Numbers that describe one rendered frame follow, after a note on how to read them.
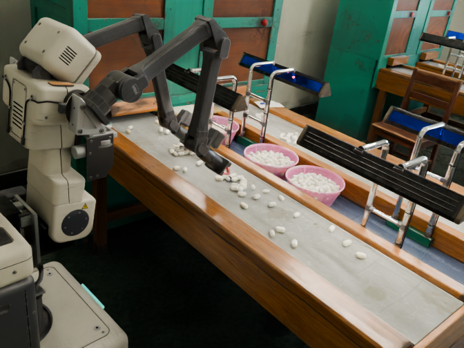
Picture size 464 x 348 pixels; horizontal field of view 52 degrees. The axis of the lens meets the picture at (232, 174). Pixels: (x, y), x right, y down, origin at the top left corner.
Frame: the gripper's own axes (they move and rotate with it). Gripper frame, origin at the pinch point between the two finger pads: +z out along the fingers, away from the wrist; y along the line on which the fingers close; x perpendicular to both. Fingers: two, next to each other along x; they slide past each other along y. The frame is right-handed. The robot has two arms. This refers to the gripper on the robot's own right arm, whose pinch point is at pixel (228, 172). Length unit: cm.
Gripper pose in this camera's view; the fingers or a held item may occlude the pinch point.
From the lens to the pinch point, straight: 195.3
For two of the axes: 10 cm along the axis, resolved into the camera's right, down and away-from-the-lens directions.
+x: -5.8, 8.1, -0.8
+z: 5.0, 4.3, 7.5
